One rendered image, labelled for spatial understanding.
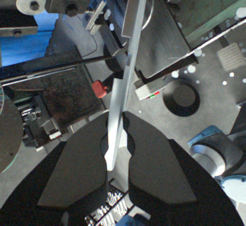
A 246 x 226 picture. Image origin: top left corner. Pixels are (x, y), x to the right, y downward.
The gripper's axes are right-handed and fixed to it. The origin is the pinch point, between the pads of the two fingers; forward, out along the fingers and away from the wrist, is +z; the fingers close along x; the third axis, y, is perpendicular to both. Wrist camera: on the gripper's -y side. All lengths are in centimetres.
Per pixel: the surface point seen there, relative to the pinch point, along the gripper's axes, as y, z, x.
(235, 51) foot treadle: 5, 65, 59
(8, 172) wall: 437, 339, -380
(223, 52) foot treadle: 6, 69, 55
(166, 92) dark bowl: 43, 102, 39
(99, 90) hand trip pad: 18, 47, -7
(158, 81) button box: 16, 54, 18
